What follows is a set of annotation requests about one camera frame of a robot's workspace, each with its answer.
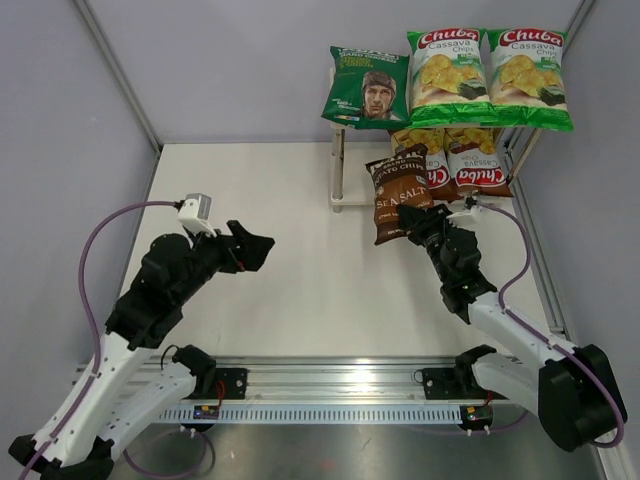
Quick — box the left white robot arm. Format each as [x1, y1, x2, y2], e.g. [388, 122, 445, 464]
[9, 220, 275, 479]

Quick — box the brown Chuba cassava chips bag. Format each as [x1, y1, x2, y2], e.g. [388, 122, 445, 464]
[444, 127, 512, 198]

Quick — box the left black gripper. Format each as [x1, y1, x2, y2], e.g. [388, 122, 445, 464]
[173, 220, 274, 306]

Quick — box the brown Kettle sea salt bag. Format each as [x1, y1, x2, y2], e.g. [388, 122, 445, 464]
[365, 144, 434, 246]

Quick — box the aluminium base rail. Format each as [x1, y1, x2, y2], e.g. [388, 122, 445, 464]
[64, 354, 551, 426]

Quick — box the dark green Real chips bag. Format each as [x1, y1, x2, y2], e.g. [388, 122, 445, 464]
[321, 46, 410, 130]

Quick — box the left aluminium frame post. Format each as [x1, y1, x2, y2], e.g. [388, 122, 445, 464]
[69, 0, 164, 159]

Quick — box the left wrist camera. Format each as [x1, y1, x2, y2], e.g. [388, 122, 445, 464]
[177, 193, 221, 237]

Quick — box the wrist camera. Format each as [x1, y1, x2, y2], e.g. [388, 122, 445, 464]
[177, 193, 221, 237]
[446, 197, 482, 228]

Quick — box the green Chuba cassava chips bag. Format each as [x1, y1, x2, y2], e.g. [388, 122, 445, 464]
[487, 27, 574, 132]

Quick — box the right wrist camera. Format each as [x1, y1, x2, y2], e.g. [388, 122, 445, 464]
[446, 197, 482, 228]

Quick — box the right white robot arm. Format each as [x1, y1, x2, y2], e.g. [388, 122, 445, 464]
[398, 205, 628, 452]

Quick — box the aluminium frame post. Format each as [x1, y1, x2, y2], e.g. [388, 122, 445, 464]
[69, 0, 164, 159]
[543, 0, 600, 68]

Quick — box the white two-tier wooden shelf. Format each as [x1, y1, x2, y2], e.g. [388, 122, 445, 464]
[329, 123, 543, 213]

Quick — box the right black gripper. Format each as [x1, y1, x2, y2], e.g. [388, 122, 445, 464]
[397, 204, 458, 284]

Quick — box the right aluminium frame post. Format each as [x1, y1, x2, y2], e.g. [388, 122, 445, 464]
[543, 0, 600, 68]

